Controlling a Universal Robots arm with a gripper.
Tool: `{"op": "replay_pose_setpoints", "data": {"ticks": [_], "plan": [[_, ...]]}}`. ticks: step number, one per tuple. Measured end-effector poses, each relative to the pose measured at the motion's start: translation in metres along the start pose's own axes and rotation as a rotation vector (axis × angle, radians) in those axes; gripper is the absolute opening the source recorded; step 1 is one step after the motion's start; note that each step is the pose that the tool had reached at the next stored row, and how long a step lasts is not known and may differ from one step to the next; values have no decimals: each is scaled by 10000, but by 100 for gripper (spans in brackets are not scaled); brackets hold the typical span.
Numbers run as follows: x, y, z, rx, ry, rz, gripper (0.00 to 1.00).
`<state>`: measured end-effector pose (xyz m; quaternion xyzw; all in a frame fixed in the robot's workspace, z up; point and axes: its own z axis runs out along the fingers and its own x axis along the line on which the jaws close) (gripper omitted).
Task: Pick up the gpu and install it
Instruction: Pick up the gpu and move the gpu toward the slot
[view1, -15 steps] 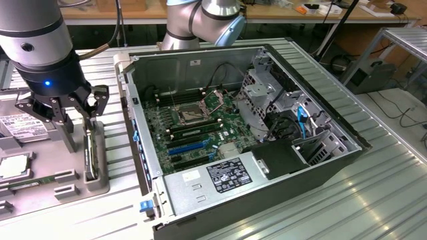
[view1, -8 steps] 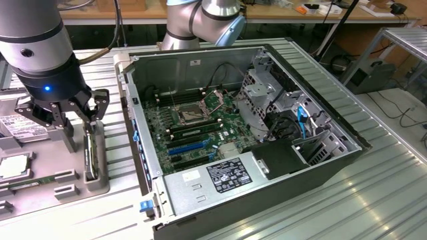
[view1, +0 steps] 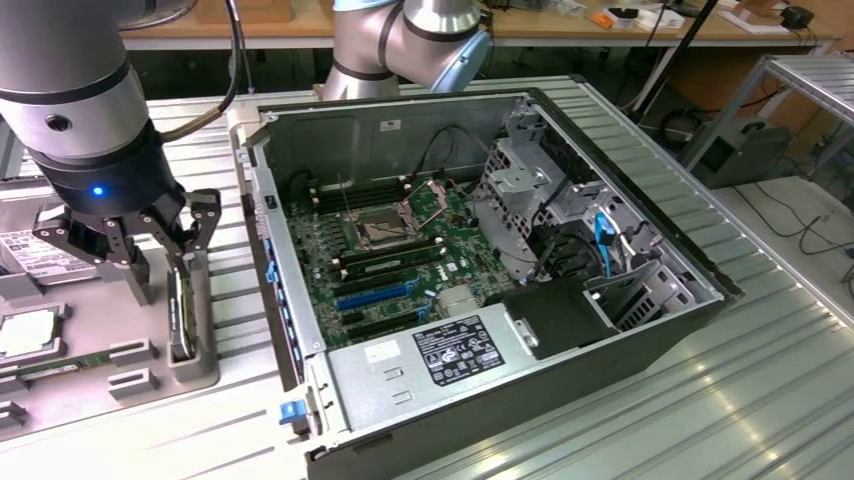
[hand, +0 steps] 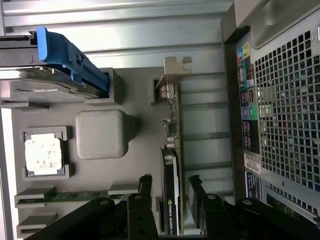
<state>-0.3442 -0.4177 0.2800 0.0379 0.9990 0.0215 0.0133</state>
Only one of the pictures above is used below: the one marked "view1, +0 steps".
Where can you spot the black tripod pole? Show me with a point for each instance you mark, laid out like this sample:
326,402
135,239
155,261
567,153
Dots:
681,50

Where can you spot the thin metal locking lever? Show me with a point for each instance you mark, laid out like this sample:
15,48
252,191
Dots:
434,219
347,197

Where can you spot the green motherboard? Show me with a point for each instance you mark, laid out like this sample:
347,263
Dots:
460,240

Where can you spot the long wooden desk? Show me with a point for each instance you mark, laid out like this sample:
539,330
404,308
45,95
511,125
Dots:
554,30

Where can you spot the flat white box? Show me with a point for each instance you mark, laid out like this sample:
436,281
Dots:
750,20

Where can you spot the grey parts rack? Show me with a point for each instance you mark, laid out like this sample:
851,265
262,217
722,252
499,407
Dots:
87,340

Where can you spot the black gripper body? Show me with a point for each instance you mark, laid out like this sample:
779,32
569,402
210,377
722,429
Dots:
107,180

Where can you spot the hard disk with white label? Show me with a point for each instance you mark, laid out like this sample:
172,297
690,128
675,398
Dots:
33,255

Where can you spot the blue expansion slot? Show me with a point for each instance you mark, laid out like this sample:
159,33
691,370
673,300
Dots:
374,297

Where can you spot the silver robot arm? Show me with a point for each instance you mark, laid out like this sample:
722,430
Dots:
60,75

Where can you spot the metal socket cover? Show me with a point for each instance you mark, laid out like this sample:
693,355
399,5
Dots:
427,200

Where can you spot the silver power supply with label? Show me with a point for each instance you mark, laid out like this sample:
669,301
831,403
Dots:
374,390

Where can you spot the green RAM stick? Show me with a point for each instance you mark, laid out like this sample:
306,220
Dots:
400,260
60,367

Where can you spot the black expansion slot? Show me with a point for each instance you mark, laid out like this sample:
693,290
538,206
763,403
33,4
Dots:
370,289
383,325

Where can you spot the small silver heat sink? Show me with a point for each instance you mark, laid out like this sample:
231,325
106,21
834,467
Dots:
459,297

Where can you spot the silver CPU chip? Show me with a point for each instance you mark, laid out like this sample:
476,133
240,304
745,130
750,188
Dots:
27,332

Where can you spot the GPU card with black cooler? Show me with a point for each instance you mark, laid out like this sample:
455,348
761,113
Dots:
182,310

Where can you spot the blue case latch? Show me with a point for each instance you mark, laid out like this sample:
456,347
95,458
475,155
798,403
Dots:
288,412

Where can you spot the aluminium frame stand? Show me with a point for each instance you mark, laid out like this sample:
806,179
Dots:
807,75

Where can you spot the CPU socket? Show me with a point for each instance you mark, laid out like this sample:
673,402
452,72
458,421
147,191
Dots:
383,230

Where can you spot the open black PC case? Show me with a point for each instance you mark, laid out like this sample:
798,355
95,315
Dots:
601,360

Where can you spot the perforated metal disk bay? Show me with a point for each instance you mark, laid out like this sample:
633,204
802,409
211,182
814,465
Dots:
641,300

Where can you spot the orange and black box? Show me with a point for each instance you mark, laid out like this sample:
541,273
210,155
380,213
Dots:
614,19

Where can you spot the silver metal disk bay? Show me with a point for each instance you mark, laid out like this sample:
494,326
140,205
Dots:
514,180

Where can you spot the small white box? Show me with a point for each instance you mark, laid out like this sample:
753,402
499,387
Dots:
661,19

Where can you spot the black floor device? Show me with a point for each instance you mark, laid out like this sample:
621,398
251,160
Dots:
747,155

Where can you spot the black power adapter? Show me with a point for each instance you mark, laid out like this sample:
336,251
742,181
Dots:
797,16

